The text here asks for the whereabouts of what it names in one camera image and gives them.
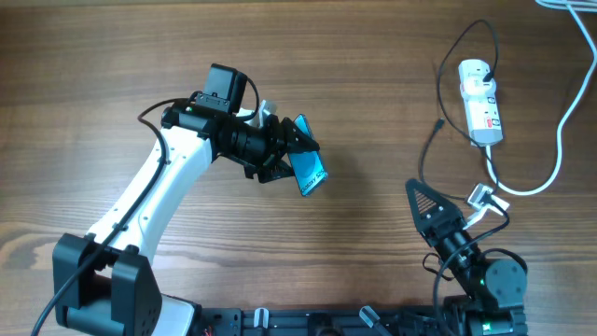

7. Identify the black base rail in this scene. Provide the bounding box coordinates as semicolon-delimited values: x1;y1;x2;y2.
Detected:
195;305;528;336

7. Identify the white power strip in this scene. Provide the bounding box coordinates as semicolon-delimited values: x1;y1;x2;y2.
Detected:
458;59;503;147

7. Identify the white power strip cord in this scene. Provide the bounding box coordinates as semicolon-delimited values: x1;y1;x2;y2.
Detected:
484;0;597;197

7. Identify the turquoise screen smartphone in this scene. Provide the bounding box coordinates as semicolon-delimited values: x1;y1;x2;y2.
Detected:
286;113;329;198

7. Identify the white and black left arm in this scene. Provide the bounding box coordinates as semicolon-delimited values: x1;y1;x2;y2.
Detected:
45;64;328;335

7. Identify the white cable at corner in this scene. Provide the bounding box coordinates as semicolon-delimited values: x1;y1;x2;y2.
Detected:
534;0;597;14

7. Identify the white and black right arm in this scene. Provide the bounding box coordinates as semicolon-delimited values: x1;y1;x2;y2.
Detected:
243;179;528;335

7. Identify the black charging cable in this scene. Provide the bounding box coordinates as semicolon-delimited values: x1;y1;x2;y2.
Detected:
418;19;501;202

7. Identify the white USB charger plug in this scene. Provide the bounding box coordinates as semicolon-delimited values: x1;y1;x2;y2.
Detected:
460;77;496;100

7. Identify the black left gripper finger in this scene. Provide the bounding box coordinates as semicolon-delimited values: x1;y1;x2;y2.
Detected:
281;118;320;153
257;160;295;183

